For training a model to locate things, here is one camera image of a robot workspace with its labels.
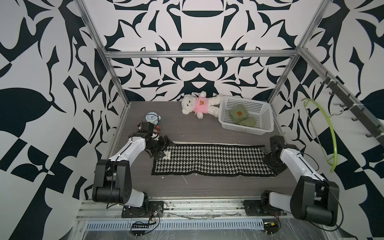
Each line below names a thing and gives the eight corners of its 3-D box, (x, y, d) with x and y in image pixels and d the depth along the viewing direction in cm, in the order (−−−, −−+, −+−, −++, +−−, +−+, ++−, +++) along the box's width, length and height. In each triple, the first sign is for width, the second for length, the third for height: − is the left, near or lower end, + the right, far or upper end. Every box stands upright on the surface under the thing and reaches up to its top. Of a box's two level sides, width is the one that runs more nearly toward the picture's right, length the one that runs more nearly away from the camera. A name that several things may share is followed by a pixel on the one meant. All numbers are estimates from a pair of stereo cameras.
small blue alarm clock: (144, 120, 108) (143, 118, 106) (150, 112, 112) (149, 110, 110) (158, 126, 105) (157, 123, 103) (164, 117, 109) (163, 115, 107)
